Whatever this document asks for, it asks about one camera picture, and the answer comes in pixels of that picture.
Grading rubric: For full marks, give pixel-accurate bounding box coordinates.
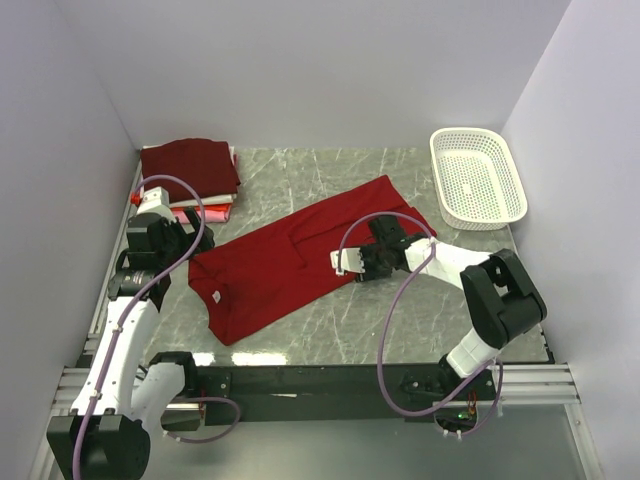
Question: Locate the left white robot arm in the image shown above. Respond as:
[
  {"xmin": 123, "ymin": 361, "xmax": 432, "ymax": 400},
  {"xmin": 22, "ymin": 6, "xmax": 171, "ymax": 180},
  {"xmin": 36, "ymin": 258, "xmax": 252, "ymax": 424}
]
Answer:
[{"xmin": 46, "ymin": 208, "xmax": 214, "ymax": 479}]

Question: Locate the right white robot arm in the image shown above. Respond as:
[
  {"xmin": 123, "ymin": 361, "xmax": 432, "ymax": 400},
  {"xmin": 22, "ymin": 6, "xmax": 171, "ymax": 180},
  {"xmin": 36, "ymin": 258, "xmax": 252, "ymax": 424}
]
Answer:
[{"xmin": 330, "ymin": 212, "xmax": 547, "ymax": 393}]

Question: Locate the folded pink t-shirt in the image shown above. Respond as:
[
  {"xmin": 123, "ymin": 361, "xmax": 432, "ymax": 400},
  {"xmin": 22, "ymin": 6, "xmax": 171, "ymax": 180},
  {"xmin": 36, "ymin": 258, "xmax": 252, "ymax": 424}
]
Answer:
[{"xmin": 172, "ymin": 210, "xmax": 231, "ymax": 224}]

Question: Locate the folded orange-red t-shirt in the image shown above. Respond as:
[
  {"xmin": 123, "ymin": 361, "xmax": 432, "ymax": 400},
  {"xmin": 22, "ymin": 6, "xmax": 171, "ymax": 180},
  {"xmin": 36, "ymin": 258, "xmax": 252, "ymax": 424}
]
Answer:
[{"xmin": 171, "ymin": 203, "xmax": 232, "ymax": 213}]

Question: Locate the folded dark red t-shirt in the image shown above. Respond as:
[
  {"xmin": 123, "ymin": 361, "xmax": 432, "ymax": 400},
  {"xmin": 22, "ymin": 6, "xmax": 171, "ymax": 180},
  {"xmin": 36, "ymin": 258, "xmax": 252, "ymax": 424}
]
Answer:
[{"xmin": 140, "ymin": 138, "xmax": 241, "ymax": 199}]

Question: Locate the white perforated plastic basket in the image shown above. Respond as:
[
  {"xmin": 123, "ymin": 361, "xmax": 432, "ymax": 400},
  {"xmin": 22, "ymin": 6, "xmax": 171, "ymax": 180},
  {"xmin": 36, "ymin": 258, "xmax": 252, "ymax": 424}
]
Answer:
[{"xmin": 429, "ymin": 127, "xmax": 528, "ymax": 231}]

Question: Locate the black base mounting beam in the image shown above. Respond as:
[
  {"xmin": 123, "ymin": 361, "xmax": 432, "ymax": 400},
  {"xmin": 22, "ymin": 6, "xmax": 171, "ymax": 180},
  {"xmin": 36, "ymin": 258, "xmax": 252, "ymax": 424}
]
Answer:
[{"xmin": 149, "ymin": 363, "xmax": 501, "ymax": 427}]

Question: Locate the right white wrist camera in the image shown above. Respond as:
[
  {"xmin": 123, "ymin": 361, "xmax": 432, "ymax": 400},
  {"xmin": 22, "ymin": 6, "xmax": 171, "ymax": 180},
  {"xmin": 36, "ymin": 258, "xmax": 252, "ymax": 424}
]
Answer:
[{"xmin": 330, "ymin": 248, "xmax": 365, "ymax": 276}]

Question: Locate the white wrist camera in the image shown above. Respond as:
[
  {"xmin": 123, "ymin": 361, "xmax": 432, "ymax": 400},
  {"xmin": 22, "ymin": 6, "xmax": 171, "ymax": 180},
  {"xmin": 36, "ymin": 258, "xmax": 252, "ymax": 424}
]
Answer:
[
  {"xmin": 130, "ymin": 187, "xmax": 175, "ymax": 221},
  {"xmin": 330, "ymin": 248, "xmax": 365, "ymax": 276}
]

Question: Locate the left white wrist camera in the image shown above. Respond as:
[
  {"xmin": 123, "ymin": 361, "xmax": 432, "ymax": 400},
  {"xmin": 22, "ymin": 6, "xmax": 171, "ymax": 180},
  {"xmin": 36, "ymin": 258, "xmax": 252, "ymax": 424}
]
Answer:
[{"xmin": 130, "ymin": 187, "xmax": 175, "ymax": 221}]

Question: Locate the aluminium extrusion rail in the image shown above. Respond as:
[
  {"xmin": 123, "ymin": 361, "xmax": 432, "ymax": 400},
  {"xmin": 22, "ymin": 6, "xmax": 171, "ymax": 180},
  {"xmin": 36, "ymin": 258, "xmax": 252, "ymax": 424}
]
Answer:
[{"xmin": 51, "ymin": 363, "xmax": 581, "ymax": 413}]

